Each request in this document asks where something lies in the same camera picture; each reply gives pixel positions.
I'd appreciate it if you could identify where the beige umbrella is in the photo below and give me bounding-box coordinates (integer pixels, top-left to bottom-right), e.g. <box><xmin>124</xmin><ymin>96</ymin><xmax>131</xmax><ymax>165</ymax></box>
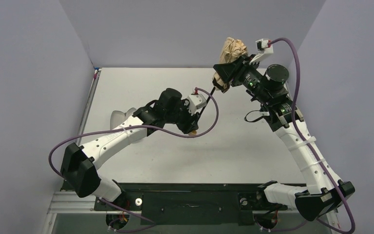
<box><xmin>187</xmin><ymin>37</ymin><xmax>249</xmax><ymax>137</ymax></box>

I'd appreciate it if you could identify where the purple zippered umbrella case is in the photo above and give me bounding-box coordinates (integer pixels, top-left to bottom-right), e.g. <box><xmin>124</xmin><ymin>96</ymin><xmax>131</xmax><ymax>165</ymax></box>
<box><xmin>110</xmin><ymin>107</ymin><xmax>137</xmax><ymax>130</ymax></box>

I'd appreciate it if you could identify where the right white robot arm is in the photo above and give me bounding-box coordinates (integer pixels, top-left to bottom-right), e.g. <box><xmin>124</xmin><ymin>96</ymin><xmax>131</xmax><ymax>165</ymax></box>
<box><xmin>213</xmin><ymin>56</ymin><xmax>355</xmax><ymax>221</ymax></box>

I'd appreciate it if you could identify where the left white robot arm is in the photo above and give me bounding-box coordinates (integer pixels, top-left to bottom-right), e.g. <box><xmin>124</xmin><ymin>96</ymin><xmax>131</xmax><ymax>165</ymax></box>
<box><xmin>60</xmin><ymin>88</ymin><xmax>206</xmax><ymax>202</ymax></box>

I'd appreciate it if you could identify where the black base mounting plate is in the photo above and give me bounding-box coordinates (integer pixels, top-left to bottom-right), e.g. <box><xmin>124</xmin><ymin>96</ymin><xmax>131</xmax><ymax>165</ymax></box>
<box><xmin>61</xmin><ymin>180</ymin><xmax>307</xmax><ymax>226</ymax></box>

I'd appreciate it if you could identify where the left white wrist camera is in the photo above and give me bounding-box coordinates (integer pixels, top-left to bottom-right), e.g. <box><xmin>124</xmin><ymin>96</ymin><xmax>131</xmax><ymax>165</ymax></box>
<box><xmin>187</xmin><ymin>94</ymin><xmax>207</xmax><ymax>115</ymax></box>

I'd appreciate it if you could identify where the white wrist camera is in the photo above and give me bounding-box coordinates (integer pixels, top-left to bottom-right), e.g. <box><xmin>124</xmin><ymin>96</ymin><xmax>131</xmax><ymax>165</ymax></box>
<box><xmin>187</xmin><ymin>94</ymin><xmax>207</xmax><ymax>115</ymax></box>
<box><xmin>250</xmin><ymin>39</ymin><xmax>274</xmax><ymax>65</ymax></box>

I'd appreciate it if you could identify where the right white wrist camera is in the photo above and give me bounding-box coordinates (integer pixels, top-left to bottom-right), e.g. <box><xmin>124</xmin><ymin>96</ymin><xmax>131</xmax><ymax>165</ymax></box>
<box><xmin>250</xmin><ymin>39</ymin><xmax>274</xmax><ymax>65</ymax></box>

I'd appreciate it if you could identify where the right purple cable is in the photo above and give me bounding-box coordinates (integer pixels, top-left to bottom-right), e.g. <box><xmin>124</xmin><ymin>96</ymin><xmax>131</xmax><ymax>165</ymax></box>
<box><xmin>255</xmin><ymin>38</ymin><xmax>357</xmax><ymax>234</ymax></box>

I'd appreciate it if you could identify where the purple cable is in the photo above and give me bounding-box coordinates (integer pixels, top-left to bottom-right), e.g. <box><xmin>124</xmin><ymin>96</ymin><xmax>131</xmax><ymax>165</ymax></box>
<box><xmin>48</xmin><ymin>87</ymin><xmax>220</xmax><ymax>233</ymax></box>
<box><xmin>255</xmin><ymin>38</ymin><xmax>357</xmax><ymax>234</ymax></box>

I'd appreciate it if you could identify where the aluminium left side rail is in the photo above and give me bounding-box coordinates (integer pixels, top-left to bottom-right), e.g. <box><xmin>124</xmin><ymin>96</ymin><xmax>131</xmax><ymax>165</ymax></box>
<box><xmin>65</xmin><ymin>68</ymin><xmax>102</xmax><ymax>181</ymax></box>

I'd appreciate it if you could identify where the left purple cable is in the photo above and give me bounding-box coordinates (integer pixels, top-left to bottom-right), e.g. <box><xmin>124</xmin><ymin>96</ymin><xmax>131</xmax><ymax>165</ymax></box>
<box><xmin>48</xmin><ymin>87</ymin><xmax>220</xmax><ymax>233</ymax></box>

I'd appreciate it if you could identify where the aluminium front rail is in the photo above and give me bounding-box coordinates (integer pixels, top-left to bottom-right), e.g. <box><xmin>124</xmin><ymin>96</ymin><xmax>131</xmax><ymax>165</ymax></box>
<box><xmin>47</xmin><ymin>191</ymin><xmax>338</xmax><ymax>215</ymax></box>

